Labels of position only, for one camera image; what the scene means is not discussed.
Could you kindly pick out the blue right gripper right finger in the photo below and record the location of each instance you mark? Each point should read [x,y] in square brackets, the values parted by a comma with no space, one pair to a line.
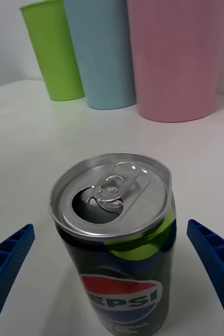
[219,262]

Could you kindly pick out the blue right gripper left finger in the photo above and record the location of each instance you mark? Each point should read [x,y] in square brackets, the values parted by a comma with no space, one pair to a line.
[4,273]

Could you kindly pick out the black drink can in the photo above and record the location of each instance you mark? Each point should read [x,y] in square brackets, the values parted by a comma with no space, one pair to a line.
[117,262]

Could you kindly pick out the pink plastic bin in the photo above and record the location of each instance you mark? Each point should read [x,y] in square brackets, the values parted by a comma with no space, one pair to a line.
[177,63]

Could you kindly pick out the green plastic bin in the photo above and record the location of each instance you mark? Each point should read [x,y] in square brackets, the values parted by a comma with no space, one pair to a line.
[54,52]

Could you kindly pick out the pale blue plastic bin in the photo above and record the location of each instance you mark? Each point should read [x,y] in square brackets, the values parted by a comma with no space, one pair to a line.
[104,57]

